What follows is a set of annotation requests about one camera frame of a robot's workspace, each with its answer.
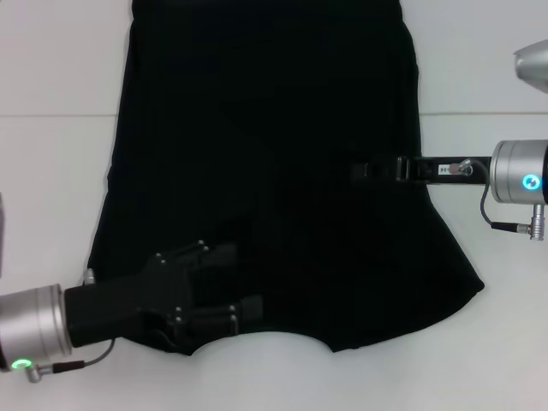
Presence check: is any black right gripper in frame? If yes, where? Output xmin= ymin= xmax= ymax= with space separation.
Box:
xmin=349 ymin=154 xmax=493 ymax=187

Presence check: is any arm cable with plug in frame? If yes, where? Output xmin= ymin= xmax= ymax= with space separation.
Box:
xmin=457 ymin=158 xmax=545 ymax=241
xmin=26 ymin=267 xmax=117 ymax=384

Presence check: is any black t-shirt with white print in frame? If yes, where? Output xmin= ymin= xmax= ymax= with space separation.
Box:
xmin=87 ymin=0 xmax=486 ymax=357

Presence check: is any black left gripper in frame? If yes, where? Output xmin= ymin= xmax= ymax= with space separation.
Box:
xmin=63 ymin=240 xmax=265 ymax=348

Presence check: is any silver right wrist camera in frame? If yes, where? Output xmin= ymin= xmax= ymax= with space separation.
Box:
xmin=512 ymin=39 xmax=548 ymax=93

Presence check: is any left arm cable with plug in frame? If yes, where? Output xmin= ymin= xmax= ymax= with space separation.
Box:
xmin=26 ymin=267 xmax=117 ymax=384

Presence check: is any right arm cable with plug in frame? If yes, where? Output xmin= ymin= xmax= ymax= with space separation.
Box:
xmin=457 ymin=158 xmax=545 ymax=241

